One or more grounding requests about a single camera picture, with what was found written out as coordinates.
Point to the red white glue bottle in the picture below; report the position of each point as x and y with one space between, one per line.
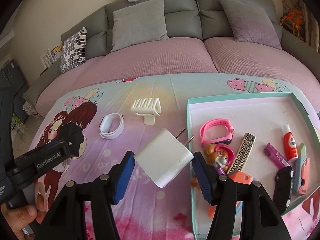
290 145

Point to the orange decorative ornament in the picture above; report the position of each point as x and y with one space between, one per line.
293 21

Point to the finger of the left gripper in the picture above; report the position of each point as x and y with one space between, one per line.
73 137

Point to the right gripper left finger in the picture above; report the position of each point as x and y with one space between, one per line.
66 218

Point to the pink brown puppy figure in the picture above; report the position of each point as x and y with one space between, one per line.
220 156

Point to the white smart band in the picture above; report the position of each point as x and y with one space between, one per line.
112 126

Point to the cartoon couple printed blanket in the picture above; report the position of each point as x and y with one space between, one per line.
163 120

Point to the dark cabinet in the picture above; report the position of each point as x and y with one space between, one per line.
11 75

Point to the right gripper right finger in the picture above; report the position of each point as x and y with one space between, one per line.
260 217

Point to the cream plastic hair claw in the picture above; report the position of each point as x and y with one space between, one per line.
148 108

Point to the pink smart watch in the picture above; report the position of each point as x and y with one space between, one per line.
216 131

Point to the person left hand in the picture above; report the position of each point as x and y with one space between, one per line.
21 217

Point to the patterned beige curtain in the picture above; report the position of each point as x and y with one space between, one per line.
311 24

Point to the books beside sofa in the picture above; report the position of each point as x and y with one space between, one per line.
51 56

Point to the black toy car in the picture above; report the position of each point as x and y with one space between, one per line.
283 189

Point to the black white patterned cushion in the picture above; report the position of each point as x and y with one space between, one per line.
74 51

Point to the white power adapter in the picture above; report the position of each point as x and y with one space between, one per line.
163 158

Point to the teal shallow cardboard tray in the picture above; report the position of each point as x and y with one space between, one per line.
264 115

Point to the grey sofa with pink cover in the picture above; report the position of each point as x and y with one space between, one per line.
200 39

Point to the grey purple cushion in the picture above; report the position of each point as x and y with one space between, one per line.
250 23

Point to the gold patterned lighter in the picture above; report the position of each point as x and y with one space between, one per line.
243 153

